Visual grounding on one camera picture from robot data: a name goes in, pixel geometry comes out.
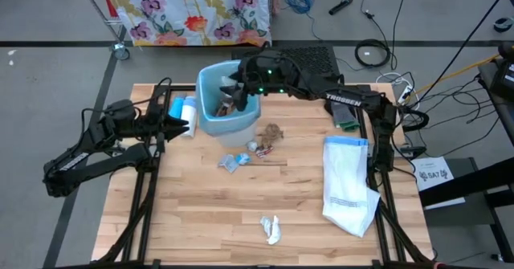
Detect metal rolling rack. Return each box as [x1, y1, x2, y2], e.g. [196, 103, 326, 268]
[75, 0, 132, 61]

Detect white bag with blue hem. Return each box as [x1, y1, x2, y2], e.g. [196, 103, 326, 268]
[321, 135, 381, 238]

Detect long thin black cable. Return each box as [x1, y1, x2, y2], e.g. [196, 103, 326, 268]
[417, 0, 514, 104]

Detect grey foil wrapper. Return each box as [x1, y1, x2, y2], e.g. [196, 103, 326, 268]
[218, 154, 240, 174]

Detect blue trash bag roll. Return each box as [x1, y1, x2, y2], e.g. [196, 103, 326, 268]
[168, 93, 187, 120]

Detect round black grey disc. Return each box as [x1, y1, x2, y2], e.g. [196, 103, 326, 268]
[492, 15, 514, 33]

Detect black perforated floor mat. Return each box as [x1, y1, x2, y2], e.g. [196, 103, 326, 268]
[230, 44, 341, 84]

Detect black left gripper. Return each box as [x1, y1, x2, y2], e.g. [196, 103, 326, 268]
[134, 107, 191, 142]

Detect grey green glove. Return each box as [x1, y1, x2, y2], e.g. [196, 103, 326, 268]
[331, 100, 361, 132]

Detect white printed paper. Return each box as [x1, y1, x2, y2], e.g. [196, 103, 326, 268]
[259, 214, 282, 246]

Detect yellow cable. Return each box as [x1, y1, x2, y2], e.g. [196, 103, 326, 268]
[415, 53, 501, 96]

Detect black coiled cable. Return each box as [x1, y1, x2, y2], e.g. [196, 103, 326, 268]
[353, 39, 393, 68]

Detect brown paper ball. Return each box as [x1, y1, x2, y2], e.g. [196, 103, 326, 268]
[256, 123, 285, 149]

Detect black power strip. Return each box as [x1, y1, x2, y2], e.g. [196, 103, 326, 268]
[328, 0, 354, 16]

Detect light blue trash bag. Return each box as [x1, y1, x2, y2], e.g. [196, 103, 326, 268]
[195, 59, 262, 137]

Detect white printed paper sign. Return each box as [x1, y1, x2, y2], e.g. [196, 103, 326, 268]
[412, 156, 455, 193]

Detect black metal stand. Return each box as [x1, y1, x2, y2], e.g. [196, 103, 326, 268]
[417, 156, 514, 262]

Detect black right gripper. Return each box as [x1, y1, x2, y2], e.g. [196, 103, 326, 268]
[228, 51, 300, 112]

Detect floral print curtain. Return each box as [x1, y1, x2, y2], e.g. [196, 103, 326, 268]
[98, 0, 273, 48]

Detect black metal table frame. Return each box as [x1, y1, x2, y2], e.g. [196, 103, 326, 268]
[96, 82, 437, 269]

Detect white power strip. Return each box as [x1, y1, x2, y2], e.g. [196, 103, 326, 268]
[396, 84, 415, 106]

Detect black device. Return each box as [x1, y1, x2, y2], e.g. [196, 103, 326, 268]
[476, 42, 514, 101]

